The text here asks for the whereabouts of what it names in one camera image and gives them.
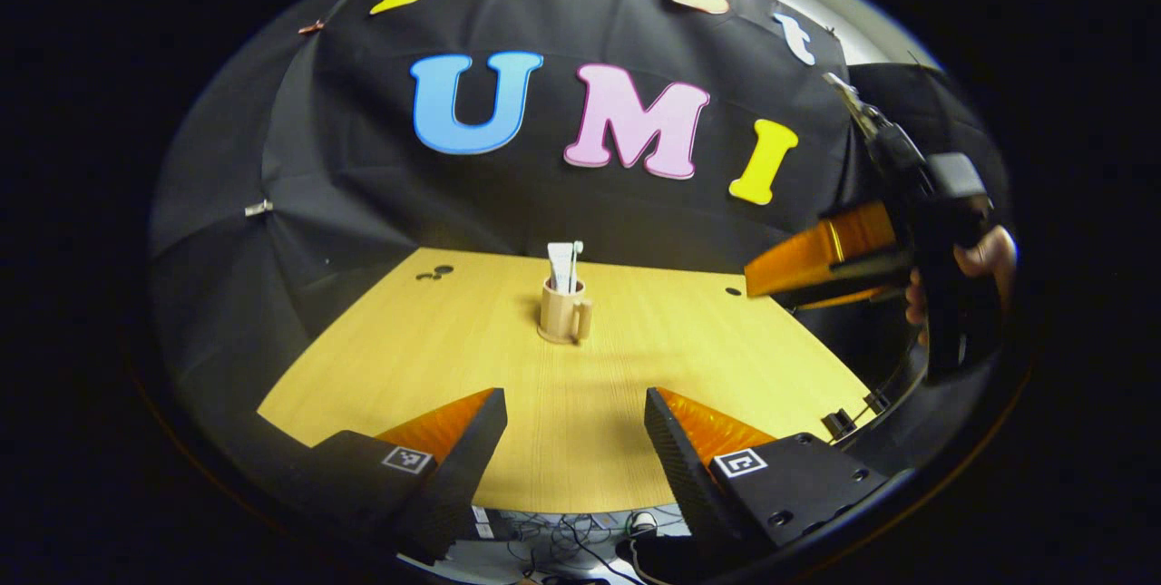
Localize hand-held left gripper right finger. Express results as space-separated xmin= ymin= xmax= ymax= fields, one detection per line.
xmin=645 ymin=386 xmax=891 ymax=569

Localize white toothpaste tube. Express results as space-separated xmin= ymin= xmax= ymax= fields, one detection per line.
xmin=547 ymin=242 xmax=576 ymax=294

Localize black floor cables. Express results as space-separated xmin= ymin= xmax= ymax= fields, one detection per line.
xmin=481 ymin=512 xmax=692 ymax=585

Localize black backdrop cloth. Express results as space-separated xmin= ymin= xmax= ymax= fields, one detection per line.
xmin=150 ymin=0 xmax=1012 ymax=468

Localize beige cup with handle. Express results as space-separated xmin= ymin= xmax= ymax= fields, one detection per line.
xmin=538 ymin=277 xmax=595 ymax=346

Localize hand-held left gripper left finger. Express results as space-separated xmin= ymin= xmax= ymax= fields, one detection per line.
xmin=313 ymin=387 xmax=510 ymax=566

